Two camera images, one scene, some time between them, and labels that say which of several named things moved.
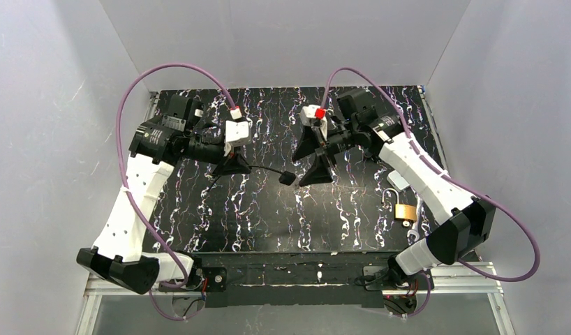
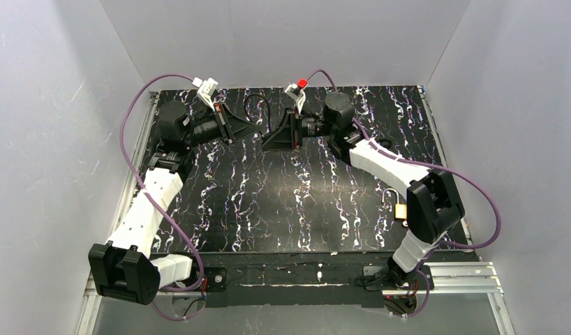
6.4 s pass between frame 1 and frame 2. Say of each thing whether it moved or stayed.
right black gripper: moved
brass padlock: stayed
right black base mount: stayed
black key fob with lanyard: moved
